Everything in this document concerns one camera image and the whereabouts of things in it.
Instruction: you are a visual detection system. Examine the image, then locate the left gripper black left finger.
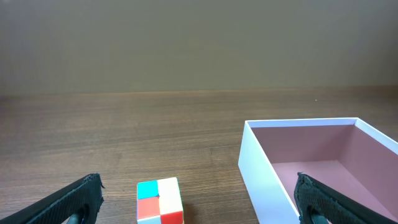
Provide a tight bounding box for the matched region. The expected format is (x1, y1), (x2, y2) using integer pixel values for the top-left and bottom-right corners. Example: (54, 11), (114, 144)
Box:
(1, 173), (104, 224)

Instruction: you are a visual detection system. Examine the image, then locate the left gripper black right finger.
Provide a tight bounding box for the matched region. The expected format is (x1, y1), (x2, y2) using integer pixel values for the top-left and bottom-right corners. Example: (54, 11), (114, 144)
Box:
(294, 172), (397, 224)

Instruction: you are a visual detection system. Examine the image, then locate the white box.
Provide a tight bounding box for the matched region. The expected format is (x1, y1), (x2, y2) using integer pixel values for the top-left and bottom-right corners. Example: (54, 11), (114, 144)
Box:
(238, 118), (397, 223)

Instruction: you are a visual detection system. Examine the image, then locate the multicolour puzzle cube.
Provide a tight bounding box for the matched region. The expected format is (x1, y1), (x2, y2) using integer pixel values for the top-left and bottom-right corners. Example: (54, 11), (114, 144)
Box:
(136, 177), (184, 224)

